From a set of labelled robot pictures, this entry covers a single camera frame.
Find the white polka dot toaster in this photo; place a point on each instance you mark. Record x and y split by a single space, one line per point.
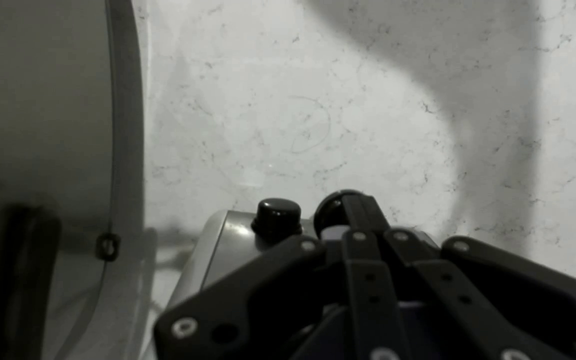
271 285

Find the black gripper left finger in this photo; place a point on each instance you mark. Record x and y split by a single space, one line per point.
377 323

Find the silver black rice cooker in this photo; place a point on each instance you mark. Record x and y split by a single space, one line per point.
70 181

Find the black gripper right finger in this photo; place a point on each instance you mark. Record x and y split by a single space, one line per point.
466 321

